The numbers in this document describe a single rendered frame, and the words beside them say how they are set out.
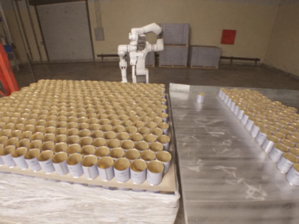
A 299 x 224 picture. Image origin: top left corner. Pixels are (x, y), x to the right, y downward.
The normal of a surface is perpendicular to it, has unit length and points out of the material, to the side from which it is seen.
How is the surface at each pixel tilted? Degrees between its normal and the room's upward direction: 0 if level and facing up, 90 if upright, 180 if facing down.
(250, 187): 0
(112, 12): 90
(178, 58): 90
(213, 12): 90
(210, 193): 0
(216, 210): 0
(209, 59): 89
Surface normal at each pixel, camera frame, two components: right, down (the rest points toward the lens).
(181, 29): -0.03, 0.47
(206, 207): 0.00, -0.88
